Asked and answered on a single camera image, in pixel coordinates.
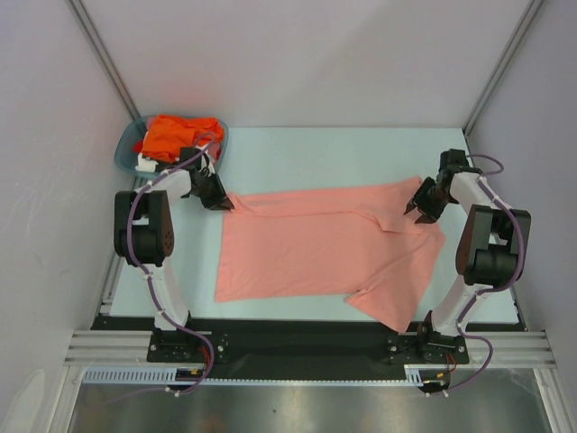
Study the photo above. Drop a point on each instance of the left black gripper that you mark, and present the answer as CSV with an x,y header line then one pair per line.
x,y
225,204

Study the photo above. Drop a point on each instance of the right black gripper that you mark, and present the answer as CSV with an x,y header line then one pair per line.
x,y
430,213

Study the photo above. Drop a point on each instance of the salmon pink t shirt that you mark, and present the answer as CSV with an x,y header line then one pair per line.
x,y
360,242

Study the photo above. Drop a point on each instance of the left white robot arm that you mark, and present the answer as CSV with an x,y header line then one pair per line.
x,y
144,234

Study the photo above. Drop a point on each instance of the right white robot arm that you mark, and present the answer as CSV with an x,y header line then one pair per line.
x,y
492,250

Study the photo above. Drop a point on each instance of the white t shirt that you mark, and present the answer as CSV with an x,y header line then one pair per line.
x,y
146,164

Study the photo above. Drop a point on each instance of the orange t shirt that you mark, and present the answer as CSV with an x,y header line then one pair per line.
x,y
167,134

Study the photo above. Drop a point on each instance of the blue plastic laundry basket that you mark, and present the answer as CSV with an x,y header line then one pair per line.
x,y
125,156

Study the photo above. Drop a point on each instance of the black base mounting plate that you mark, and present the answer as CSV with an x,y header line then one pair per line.
x,y
297,350

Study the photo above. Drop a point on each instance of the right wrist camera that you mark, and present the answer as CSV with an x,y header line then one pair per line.
x,y
454,161

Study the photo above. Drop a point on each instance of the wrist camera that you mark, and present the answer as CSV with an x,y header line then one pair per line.
x,y
197,159
454,161

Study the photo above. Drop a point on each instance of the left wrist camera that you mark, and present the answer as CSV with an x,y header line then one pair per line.
x,y
197,159

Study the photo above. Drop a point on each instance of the blue slotted cable duct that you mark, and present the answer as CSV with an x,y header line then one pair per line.
x,y
131,375

